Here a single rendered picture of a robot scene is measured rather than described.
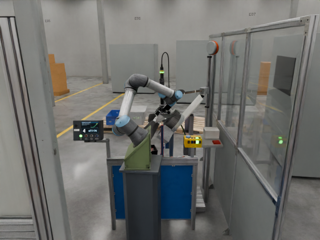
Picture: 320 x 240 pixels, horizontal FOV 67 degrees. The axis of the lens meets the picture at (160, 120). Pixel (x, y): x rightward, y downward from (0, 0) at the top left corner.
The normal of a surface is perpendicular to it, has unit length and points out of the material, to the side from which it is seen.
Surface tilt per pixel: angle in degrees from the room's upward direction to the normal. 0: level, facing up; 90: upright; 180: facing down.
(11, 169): 90
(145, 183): 90
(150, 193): 90
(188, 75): 90
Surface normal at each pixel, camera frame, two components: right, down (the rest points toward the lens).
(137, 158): -0.01, 0.29
